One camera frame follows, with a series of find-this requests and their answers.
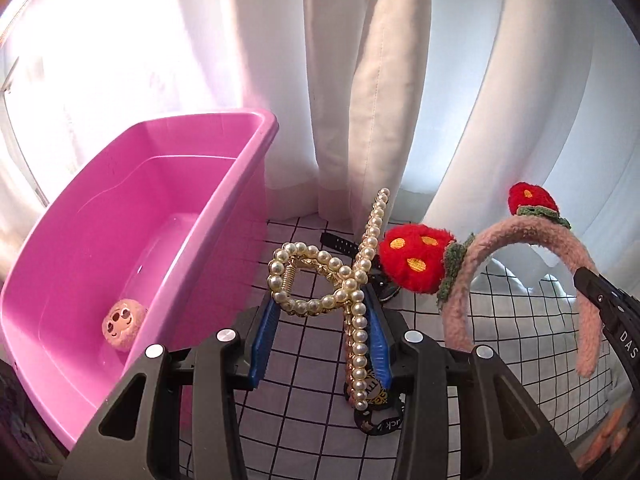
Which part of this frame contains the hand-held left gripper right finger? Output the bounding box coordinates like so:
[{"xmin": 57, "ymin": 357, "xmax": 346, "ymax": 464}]
[{"xmin": 362, "ymin": 285, "xmax": 567, "ymax": 480}]

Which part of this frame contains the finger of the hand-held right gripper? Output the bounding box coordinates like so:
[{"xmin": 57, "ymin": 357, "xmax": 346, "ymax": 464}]
[{"xmin": 572, "ymin": 266, "xmax": 640, "ymax": 362}]

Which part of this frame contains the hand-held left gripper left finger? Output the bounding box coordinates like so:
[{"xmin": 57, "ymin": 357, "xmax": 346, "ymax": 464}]
[{"xmin": 60, "ymin": 304, "xmax": 282, "ymax": 480}]

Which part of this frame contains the pearl hair claw clip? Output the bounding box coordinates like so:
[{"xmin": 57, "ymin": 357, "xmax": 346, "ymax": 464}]
[{"xmin": 267, "ymin": 187, "xmax": 392, "ymax": 411}]

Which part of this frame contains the pink fuzzy strawberry headband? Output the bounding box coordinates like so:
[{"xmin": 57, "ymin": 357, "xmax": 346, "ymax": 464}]
[{"xmin": 377, "ymin": 180, "xmax": 601, "ymax": 379}]

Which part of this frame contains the beige plush sloth keychain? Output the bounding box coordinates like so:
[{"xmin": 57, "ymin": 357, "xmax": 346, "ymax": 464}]
[{"xmin": 101, "ymin": 298, "xmax": 149, "ymax": 352}]

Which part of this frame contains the pink plastic bin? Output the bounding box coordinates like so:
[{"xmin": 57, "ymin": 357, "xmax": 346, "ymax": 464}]
[{"xmin": 0, "ymin": 108, "xmax": 280, "ymax": 454}]

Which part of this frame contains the white black-grid tablecloth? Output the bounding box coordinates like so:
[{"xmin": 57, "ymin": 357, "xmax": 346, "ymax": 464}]
[{"xmin": 177, "ymin": 212, "xmax": 617, "ymax": 480}]

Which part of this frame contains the white sheer curtain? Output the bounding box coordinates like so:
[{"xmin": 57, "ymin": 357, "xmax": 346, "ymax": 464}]
[
  {"xmin": 0, "ymin": 0, "xmax": 312, "ymax": 272},
  {"xmin": 394, "ymin": 0, "xmax": 640, "ymax": 303}
]

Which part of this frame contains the cream curtain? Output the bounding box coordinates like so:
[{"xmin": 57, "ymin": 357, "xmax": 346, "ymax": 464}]
[{"xmin": 219, "ymin": 0, "xmax": 434, "ymax": 227}]

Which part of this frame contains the black printed lanyard ribbon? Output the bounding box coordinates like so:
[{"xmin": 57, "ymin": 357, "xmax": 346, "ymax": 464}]
[{"xmin": 342, "ymin": 359, "xmax": 407, "ymax": 436}]

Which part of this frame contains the black strap with print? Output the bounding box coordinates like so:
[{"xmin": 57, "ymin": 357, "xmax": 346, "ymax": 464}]
[{"xmin": 319, "ymin": 232, "xmax": 401, "ymax": 304}]

